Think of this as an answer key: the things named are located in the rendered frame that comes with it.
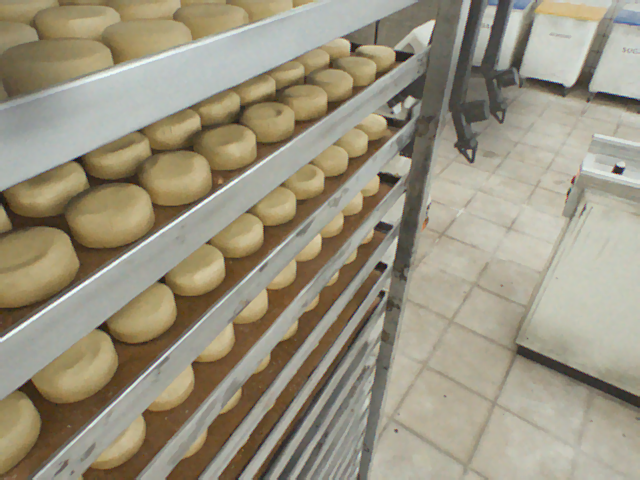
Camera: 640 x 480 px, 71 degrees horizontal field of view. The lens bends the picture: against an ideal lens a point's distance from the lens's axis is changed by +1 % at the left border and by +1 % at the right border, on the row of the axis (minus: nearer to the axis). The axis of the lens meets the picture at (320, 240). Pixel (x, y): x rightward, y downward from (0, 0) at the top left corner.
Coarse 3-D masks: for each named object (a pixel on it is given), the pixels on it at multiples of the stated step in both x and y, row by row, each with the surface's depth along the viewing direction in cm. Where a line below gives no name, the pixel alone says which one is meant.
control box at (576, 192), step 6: (588, 156) 161; (594, 156) 161; (582, 162) 160; (588, 162) 157; (570, 192) 155; (576, 192) 149; (582, 192) 148; (570, 198) 151; (576, 198) 150; (570, 204) 152; (576, 204) 151; (564, 210) 154; (570, 210) 153; (570, 216) 154
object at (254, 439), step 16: (368, 288) 77; (352, 304) 74; (336, 320) 71; (320, 352) 66; (304, 368) 64; (288, 384) 62; (288, 400) 60; (272, 416) 58; (256, 432) 56; (240, 448) 54; (256, 448) 55; (240, 464) 53
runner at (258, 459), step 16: (384, 272) 76; (368, 304) 73; (352, 320) 68; (336, 352) 66; (320, 368) 61; (304, 384) 59; (304, 400) 60; (288, 416) 56; (272, 432) 54; (272, 448) 55; (256, 464) 52
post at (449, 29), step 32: (448, 0) 52; (448, 32) 54; (448, 64) 56; (448, 96) 60; (416, 128) 63; (416, 160) 65; (416, 192) 68; (416, 224) 71; (384, 320) 87; (384, 352) 93; (384, 384) 99
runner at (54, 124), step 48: (336, 0) 33; (384, 0) 40; (192, 48) 23; (240, 48) 26; (288, 48) 30; (48, 96) 17; (96, 96) 19; (144, 96) 21; (192, 96) 24; (0, 144) 16; (48, 144) 18; (96, 144) 20
